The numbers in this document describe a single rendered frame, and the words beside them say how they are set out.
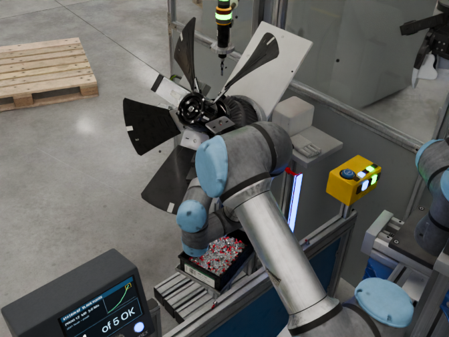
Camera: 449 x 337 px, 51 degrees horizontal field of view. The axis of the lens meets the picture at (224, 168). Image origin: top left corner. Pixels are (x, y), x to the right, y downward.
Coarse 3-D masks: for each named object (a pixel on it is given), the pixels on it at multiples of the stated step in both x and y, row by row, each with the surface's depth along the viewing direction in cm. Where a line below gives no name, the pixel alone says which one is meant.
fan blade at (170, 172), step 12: (168, 156) 162; (180, 156) 162; (192, 156) 162; (168, 168) 162; (180, 168) 161; (156, 180) 162; (168, 180) 161; (180, 180) 161; (144, 192) 163; (156, 192) 162; (168, 192) 161; (180, 192) 161; (156, 204) 162; (168, 204) 161; (180, 204) 161
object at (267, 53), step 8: (272, 40) 152; (256, 48) 162; (264, 48) 152; (272, 48) 148; (256, 56) 153; (264, 56) 148; (272, 56) 145; (248, 64) 154; (256, 64) 149; (240, 72) 155; (248, 72) 149; (232, 80) 156; (224, 88) 157
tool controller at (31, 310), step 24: (96, 264) 103; (120, 264) 102; (48, 288) 98; (72, 288) 97; (96, 288) 96; (120, 288) 99; (24, 312) 92; (48, 312) 91; (72, 312) 93; (96, 312) 97; (120, 312) 101; (144, 312) 105; (24, 336) 88; (48, 336) 91; (72, 336) 94; (96, 336) 98; (144, 336) 107
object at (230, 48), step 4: (232, 12) 139; (232, 16) 140; (232, 20) 140; (232, 24) 140; (212, 44) 142; (216, 44) 142; (228, 44) 142; (232, 44) 142; (212, 48) 140; (216, 48) 140; (220, 48) 140; (224, 48) 140; (228, 48) 140; (232, 48) 140; (216, 52) 139; (220, 52) 139; (224, 52) 139; (228, 52) 139
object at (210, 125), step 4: (224, 116) 161; (212, 120) 159; (216, 120) 160; (224, 120) 160; (228, 120) 160; (208, 124) 157; (212, 124) 158; (216, 124) 158; (224, 124) 158; (228, 124) 159; (232, 124) 159; (208, 128) 156; (212, 128) 156; (216, 128) 156; (220, 128) 157; (224, 128) 157; (216, 132) 155
